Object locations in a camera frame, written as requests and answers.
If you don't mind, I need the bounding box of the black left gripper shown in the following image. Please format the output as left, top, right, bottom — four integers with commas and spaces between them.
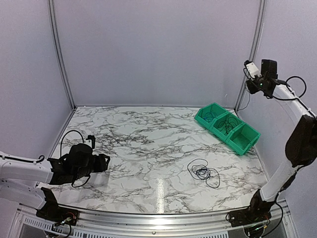
73, 154, 110, 181

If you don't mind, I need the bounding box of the black cable bundle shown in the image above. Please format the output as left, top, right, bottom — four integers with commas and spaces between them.
187, 158, 221, 189

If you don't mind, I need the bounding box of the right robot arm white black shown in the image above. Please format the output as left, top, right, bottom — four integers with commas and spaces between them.
229, 59, 317, 223

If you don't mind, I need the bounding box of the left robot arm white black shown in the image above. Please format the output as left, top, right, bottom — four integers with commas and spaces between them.
0, 143, 110, 223

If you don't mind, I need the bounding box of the green three-compartment plastic bin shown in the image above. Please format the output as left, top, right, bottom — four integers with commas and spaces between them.
194, 103, 261, 155

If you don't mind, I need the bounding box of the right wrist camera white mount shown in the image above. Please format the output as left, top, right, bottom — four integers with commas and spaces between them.
244, 60, 262, 79

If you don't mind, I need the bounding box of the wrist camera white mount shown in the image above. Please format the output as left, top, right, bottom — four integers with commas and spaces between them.
85, 135, 96, 149
244, 60, 262, 79

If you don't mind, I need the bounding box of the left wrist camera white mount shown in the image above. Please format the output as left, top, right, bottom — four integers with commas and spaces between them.
85, 135, 96, 149

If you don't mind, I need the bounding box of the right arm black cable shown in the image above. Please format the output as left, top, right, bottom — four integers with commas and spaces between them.
262, 75, 307, 100

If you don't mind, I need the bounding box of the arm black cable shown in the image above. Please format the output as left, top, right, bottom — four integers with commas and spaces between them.
262, 75, 307, 100
60, 130, 86, 159

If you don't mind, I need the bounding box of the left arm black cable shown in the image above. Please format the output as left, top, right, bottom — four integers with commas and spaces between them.
60, 130, 86, 159

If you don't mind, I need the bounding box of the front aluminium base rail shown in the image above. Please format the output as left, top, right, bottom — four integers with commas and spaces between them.
8, 200, 297, 238

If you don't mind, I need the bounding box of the right aluminium frame post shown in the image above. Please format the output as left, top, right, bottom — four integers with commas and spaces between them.
234, 0, 267, 112

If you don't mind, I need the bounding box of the aluminium frame post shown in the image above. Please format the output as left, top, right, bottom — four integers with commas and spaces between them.
47, 0, 76, 111
234, 0, 267, 112

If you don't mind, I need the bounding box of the left aluminium frame post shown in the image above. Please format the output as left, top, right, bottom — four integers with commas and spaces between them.
47, 0, 76, 111

